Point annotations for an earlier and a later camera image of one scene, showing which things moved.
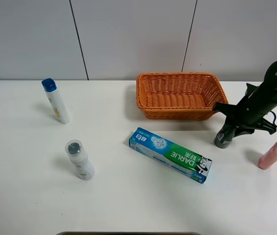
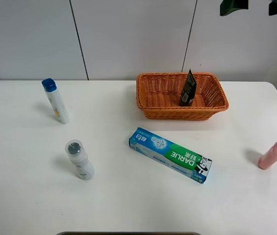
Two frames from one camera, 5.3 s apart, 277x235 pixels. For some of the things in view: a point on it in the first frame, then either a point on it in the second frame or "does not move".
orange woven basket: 179,96 does not move
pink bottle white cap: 274,153 does not move
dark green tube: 224,138 -> 188,90
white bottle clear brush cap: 85,169 does not move
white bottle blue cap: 50,87 does not move
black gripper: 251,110 -> 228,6
